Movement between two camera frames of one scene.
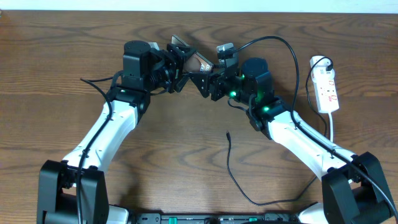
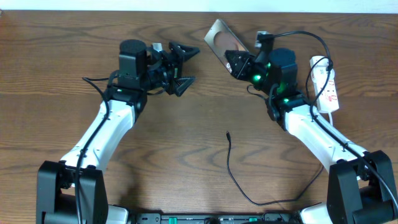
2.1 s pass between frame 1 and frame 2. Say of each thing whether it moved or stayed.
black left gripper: stayed
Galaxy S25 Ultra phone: moved
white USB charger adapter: stayed
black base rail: stayed
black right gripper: moved
